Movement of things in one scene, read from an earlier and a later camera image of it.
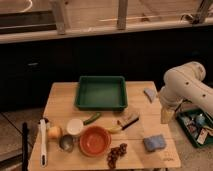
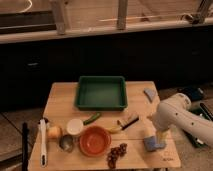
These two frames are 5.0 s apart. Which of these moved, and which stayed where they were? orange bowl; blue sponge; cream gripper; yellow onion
Moved: cream gripper
Stayed: orange bowl; yellow onion; blue sponge
